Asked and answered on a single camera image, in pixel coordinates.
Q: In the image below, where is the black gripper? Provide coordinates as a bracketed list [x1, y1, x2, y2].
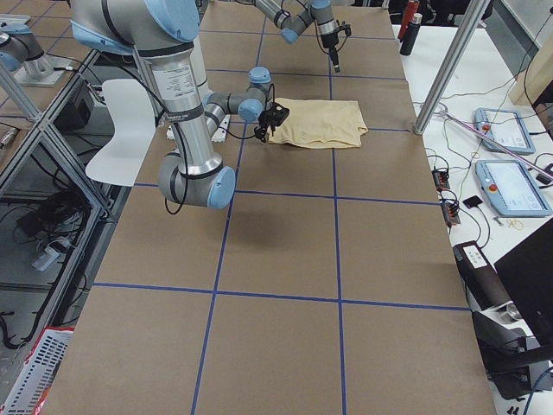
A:
[254, 108, 276, 141]
[320, 30, 340, 73]

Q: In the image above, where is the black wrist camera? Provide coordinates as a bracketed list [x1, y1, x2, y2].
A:
[270, 102, 290, 128]
[335, 21, 352, 37]

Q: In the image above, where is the white plastic chair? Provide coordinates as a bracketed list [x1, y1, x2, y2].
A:
[86, 79, 156, 187]

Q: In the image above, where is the black water bottle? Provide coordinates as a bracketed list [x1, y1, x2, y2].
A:
[399, 13, 423, 56]

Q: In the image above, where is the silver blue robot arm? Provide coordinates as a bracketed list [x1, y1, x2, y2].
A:
[251, 0, 351, 73]
[71, 1, 281, 208]

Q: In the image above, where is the lower teach pendant tablet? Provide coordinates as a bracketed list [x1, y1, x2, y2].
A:
[474, 160, 552, 218]

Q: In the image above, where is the black box with label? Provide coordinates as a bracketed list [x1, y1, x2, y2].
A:
[453, 241, 511, 310]

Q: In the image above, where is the red water bottle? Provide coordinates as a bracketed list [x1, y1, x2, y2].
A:
[397, 0, 419, 42]

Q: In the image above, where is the lower orange relay board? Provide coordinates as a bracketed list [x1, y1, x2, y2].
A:
[440, 200, 461, 228]

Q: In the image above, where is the cream long-sleeve California shirt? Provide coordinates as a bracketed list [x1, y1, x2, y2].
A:
[269, 98, 369, 149]

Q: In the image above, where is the white perforated plastic basket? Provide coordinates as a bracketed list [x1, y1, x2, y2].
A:
[1, 327, 74, 414]

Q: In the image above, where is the aluminium frame post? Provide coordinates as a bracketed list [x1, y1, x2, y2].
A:
[413, 0, 490, 135]

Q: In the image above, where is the upper orange relay board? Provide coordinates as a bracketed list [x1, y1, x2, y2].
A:
[431, 169, 450, 191]

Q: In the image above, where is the orange relay board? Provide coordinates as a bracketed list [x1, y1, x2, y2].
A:
[431, 169, 450, 191]
[440, 200, 461, 228]

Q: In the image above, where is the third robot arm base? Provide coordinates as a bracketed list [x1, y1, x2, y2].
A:
[1, 22, 75, 87]

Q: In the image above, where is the reacher grabber stick tool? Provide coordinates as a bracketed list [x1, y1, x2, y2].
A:
[438, 110, 553, 180]

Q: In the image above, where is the small black square pad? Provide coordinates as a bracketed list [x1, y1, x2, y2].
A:
[462, 195, 483, 209]

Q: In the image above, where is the black monitor on stand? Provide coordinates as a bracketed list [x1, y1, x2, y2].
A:
[472, 220, 552, 399]

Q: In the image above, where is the black floor power box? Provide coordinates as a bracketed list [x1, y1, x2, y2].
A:
[54, 84, 94, 131]

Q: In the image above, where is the teach pendant tablet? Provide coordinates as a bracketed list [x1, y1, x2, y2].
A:
[474, 160, 552, 218]
[474, 107, 536, 155]

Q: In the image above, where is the upper teach pendant tablet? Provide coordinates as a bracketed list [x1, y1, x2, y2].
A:
[474, 107, 536, 155]

